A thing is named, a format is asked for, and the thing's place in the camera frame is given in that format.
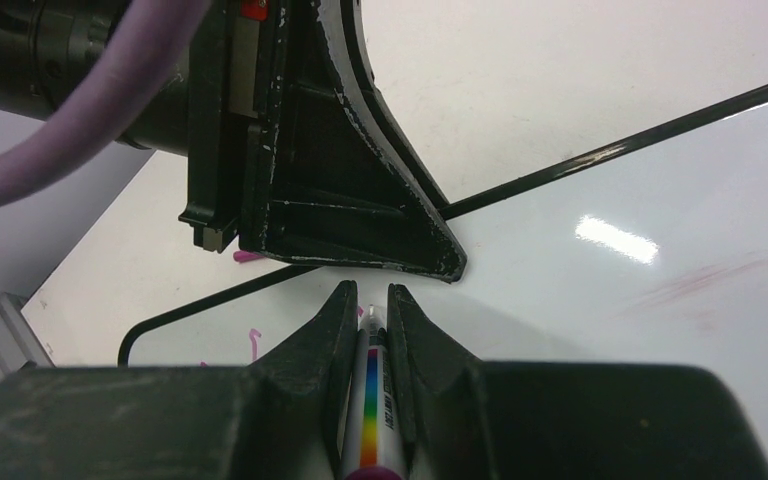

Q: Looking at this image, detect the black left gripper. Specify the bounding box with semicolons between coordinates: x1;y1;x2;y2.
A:
0;1;270;251

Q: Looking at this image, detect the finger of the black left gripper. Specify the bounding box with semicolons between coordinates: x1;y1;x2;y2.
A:
339;0;449;209
238;1;467;283

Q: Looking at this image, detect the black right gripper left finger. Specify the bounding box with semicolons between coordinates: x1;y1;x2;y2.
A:
0;281;358;479

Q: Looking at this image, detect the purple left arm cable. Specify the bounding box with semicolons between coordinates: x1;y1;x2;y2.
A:
0;0;213;219

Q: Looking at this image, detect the black framed whiteboard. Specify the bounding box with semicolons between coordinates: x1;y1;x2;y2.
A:
118;85;768;458

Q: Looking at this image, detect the magenta marker cap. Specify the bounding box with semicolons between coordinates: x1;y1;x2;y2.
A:
232;250;264;264

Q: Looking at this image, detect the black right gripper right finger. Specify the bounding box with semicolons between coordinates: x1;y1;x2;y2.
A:
387;284;768;479

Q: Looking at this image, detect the magenta whiteboard marker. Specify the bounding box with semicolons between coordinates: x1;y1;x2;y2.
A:
339;306;409;479

